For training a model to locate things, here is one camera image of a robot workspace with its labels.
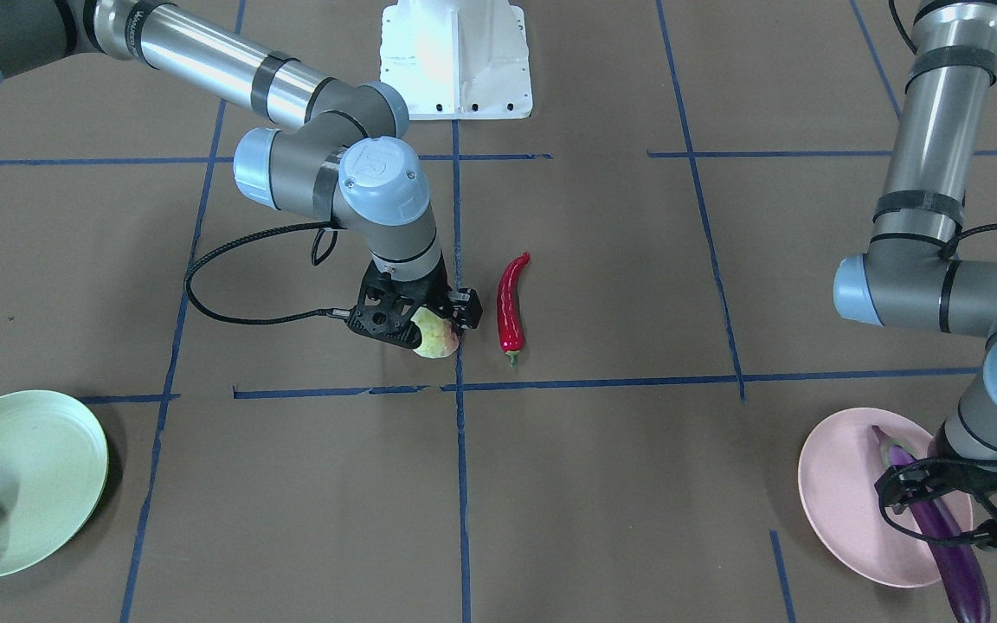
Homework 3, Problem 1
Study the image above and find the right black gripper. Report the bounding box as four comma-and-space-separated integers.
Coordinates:
345, 260, 483, 350

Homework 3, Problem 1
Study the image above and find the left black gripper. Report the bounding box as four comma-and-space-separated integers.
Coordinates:
875, 450, 997, 551

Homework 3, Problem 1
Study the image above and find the purple eggplant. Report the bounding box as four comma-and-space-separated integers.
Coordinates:
870, 425, 992, 622

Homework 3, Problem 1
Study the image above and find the red chili pepper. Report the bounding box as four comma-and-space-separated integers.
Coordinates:
496, 252, 531, 367

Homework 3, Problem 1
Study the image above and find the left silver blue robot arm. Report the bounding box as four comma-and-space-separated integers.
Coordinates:
833, 1, 997, 549

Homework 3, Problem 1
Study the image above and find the pink plate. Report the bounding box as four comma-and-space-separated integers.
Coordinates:
798, 408, 942, 588

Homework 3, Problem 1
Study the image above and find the light green plate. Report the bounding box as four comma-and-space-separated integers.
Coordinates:
0, 390, 108, 577

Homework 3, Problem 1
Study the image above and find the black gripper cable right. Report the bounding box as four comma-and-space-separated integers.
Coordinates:
183, 222, 352, 327

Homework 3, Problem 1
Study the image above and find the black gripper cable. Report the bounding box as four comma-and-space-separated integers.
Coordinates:
888, 0, 997, 260
183, 222, 352, 327

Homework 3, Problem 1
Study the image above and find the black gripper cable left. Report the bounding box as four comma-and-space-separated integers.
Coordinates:
888, 0, 997, 260

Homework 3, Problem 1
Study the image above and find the white camera pedestal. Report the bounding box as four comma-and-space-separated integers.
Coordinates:
379, 1, 534, 121

